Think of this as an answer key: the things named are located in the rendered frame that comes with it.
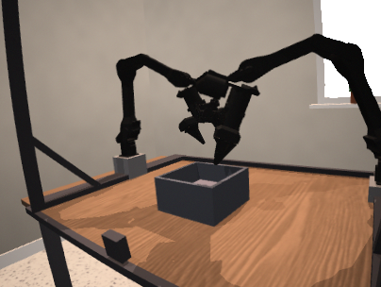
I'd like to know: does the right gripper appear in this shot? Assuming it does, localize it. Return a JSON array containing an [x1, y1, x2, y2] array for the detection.
[[213, 103, 245, 165]]

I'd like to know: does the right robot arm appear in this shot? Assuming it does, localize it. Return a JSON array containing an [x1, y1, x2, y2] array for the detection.
[[199, 34, 381, 185]]

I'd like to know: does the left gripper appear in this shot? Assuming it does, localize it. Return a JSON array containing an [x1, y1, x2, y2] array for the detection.
[[179, 98, 206, 144]]

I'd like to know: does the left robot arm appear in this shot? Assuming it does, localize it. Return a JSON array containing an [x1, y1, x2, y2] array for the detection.
[[116, 54, 220, 158]]

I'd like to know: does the pale pink square plate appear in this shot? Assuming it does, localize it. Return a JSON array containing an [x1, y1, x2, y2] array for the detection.
[[193, 179, 217, 186]]

